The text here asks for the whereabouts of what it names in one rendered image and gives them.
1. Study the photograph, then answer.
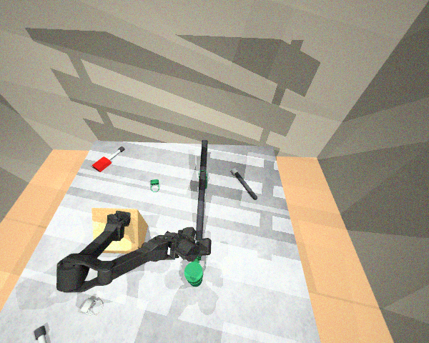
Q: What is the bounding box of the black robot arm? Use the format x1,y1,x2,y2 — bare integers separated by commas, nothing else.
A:
56,210,199,293

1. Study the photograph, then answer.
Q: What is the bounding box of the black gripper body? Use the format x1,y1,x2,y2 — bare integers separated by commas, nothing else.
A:
184,237,212,256

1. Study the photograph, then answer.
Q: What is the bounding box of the dark green post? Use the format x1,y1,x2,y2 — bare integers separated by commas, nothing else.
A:
184,262,202,287

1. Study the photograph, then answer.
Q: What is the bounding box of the black horizontal rail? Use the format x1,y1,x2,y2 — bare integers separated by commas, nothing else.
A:
195,140,208,240

